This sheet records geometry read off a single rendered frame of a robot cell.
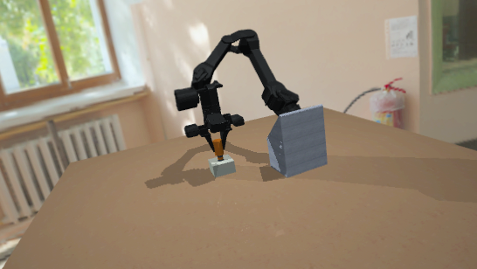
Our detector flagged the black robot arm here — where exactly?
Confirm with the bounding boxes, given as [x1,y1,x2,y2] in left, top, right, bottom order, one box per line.
[175,30,301,134]

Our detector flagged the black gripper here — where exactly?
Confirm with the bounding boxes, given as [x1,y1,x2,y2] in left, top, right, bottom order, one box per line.
[184,103,245,152]

